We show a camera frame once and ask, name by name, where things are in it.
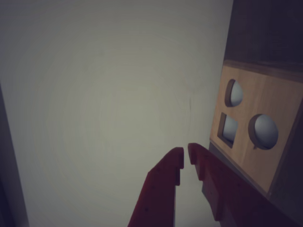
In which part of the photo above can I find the wooden shape sorter box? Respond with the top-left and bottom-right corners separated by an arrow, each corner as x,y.
209,59 -> 303,220

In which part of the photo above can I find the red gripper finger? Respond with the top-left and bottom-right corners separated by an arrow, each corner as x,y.
127,147 -> 185,227
187,142 -> 303,227

